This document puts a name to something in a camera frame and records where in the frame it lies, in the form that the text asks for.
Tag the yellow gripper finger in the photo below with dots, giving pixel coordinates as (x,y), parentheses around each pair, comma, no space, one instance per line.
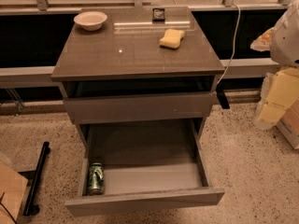
(279,92)

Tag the green soda can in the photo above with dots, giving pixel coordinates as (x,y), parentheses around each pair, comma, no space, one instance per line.
(96,179)

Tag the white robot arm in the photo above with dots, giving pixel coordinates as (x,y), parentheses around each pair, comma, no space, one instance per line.
(283,39)

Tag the grey drawer cabinet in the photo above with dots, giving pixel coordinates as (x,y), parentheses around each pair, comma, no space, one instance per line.
(124,58)

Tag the open middle drawer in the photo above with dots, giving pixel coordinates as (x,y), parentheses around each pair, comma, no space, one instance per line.
(149,165)

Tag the closed top drawer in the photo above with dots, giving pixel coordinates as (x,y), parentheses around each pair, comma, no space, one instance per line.
(139,107)

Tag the cardboard box right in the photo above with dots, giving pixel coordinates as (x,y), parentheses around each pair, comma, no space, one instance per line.
(289,125)

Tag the yellow sponge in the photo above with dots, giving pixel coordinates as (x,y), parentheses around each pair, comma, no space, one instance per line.
(171,38)

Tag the small black square device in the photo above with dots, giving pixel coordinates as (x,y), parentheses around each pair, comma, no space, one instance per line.
(158,14)

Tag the white ceramic bowl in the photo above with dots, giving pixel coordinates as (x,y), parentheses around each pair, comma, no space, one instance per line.
(90,20)

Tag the black bar on floor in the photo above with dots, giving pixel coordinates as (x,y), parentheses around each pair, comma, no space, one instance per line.
(30,208)

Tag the wooden board left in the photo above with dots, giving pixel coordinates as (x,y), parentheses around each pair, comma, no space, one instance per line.
(12,188)

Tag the black bracket on cabinet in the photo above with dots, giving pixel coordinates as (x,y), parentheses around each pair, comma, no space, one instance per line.
(222,99)

